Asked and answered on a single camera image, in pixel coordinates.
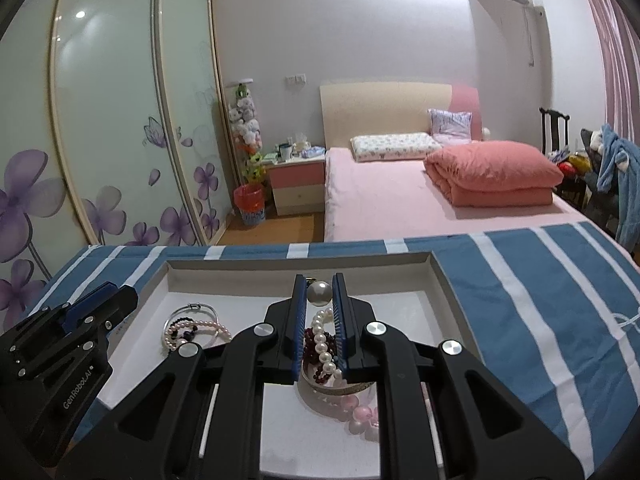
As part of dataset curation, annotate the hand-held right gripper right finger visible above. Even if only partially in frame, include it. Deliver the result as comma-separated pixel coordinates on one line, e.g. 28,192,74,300
331,272,586,480

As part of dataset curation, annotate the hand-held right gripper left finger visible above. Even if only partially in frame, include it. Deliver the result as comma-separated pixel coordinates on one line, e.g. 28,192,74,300
56,274,308,480

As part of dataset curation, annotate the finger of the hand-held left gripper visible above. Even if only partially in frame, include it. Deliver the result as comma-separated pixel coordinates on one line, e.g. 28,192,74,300
62,281,120,322
75,286,139,335

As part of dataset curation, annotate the dark red bead bracelet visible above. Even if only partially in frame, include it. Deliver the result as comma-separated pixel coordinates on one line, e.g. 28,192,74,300
302,327,341,386

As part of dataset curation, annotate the white pearl bracelet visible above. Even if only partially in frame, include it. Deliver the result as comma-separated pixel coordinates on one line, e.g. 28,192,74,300
311,308,346,381

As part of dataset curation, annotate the pearl pendant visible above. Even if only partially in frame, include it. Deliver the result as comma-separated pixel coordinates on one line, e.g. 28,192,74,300
306,277,332,307

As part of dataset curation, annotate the grey cardboard tray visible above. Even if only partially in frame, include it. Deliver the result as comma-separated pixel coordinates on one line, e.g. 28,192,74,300
95,251,488,480

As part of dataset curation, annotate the black bead bracelet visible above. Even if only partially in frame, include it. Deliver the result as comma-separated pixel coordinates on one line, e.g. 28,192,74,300
170,317,201,343

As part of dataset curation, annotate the pink pearl bracelet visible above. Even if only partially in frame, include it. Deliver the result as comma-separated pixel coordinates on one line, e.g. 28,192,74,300
161,317,233,353

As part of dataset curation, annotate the silver bangle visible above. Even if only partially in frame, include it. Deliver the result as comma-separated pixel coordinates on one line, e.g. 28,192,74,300
164,302,221,341

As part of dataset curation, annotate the red trash bin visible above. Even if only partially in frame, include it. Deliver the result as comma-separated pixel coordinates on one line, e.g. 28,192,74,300
233,183,266,226

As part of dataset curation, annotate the bed with pink sheet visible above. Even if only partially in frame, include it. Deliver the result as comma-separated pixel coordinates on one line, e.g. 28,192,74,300
322,147,591,243

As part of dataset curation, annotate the pink and beige nightstand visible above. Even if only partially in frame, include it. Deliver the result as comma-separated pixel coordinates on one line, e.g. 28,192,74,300
262,152,327,217

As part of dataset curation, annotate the blue striped tablecloth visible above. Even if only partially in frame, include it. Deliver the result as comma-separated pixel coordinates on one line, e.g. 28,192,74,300
25,222,640,461

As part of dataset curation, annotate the wardrobe with purple flowers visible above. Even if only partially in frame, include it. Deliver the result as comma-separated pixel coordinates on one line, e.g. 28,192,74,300
0,0,238,311

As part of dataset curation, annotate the white floral pillow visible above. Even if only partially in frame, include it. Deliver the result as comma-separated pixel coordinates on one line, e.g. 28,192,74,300
349,132,443,163

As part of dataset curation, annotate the folded salmon duvet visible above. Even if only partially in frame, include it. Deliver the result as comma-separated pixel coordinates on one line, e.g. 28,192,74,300
422,141,565,208

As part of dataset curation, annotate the hanging stack of plush toys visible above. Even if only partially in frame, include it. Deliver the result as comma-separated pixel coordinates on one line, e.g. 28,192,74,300
226,80,266,186

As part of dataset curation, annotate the beige and pink headboard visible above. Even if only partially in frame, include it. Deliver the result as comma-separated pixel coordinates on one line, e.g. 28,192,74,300
319,81,483,150

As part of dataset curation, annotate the purple pillow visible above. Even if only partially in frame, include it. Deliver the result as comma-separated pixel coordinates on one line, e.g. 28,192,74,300
427,107,473,145

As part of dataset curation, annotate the pile of colourful toys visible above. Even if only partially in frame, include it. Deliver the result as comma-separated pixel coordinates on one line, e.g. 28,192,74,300
552,150,598,181

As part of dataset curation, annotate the dark wooden chair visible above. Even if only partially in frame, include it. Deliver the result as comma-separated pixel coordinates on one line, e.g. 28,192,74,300
539,106,588,206

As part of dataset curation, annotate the pink curtain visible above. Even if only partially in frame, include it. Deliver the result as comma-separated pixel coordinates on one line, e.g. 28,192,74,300
575,0,640,136

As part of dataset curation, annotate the pink bead bracelet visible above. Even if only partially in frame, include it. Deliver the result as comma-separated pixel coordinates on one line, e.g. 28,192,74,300
320,392,383,443

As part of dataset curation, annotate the white pipe duct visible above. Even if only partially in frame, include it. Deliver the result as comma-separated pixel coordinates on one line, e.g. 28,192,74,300
520,2,548,68

